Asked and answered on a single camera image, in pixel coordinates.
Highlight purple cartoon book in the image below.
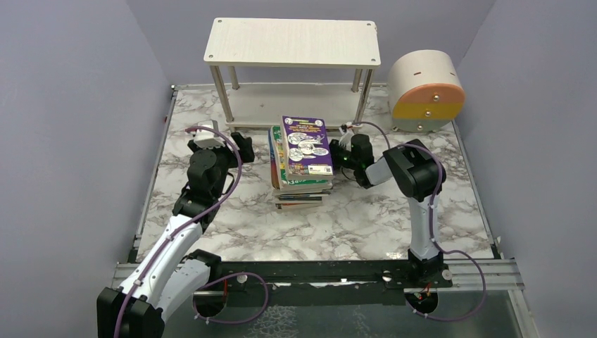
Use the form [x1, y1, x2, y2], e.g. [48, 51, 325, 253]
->
[281, 115, 334, 180]

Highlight white two-tier shelf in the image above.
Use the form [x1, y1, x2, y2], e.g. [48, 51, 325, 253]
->
[204, 18, 381, 130]

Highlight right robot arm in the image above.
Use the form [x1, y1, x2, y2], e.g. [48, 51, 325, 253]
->
[329, 134, 446, 284]

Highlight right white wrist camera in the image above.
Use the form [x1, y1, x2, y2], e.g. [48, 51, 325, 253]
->
[339, 123, 355, 150]

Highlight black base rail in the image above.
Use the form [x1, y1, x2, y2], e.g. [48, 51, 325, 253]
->
[125, 258, 454, 309]

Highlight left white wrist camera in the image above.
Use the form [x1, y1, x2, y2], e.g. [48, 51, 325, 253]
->
[193, 120, 225, 149]

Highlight green 104-storey treehouse book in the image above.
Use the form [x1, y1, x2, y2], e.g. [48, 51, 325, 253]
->
[268, 126, 333, 194]

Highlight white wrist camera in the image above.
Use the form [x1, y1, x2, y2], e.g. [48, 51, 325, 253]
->
[339, 123, 355, 150]
[193, 120, 225, 149]

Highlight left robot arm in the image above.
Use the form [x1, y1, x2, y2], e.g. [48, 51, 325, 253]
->
[96, 127, 255, 337]

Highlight round wooden drawer box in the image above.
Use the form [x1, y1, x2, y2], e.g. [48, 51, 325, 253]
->
[387, 49, 466, 133]

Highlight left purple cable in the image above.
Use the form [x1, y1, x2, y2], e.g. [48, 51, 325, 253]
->
[113, 125, 244, 338]

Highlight red bottom books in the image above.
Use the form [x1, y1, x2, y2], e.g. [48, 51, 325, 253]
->
[268, 128, 333, 211]

